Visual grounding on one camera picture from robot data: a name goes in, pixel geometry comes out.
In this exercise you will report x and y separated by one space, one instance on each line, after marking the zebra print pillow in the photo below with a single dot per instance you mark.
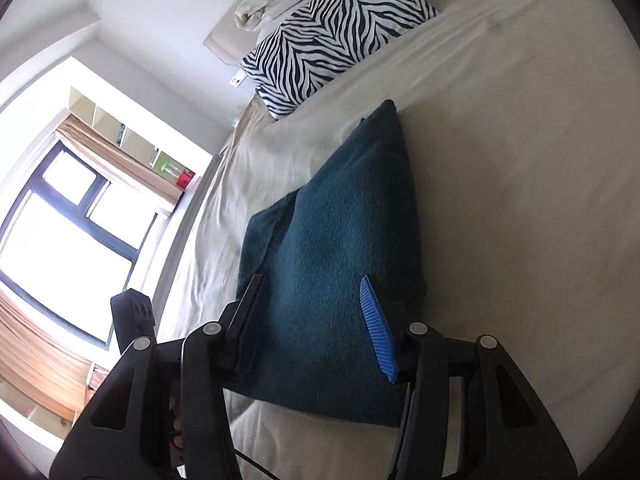
330 35

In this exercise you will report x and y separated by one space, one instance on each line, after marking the green bottle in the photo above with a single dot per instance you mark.
167 166

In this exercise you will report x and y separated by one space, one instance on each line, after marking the teal knit sweater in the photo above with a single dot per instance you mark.
340 240

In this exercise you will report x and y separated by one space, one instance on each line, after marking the white cubby shelf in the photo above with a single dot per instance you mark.
100 110

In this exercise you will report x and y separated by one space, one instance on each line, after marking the black framed window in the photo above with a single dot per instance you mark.
50 245

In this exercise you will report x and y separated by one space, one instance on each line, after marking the bed with beige sheet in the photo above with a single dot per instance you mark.
525 160

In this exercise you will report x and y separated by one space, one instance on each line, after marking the beige curtain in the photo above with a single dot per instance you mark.
120 165
40 350

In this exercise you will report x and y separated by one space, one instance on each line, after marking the beige headboard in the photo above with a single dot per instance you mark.
225 42

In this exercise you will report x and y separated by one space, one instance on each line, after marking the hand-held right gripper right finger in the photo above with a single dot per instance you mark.
377 330

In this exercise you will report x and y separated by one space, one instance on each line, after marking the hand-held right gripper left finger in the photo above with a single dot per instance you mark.
245 330

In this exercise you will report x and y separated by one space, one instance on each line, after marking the white wall socket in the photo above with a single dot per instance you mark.
237 80

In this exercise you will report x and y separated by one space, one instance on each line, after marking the person's left hand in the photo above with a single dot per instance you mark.
175 420

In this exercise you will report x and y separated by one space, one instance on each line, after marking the red box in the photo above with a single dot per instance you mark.
186 179

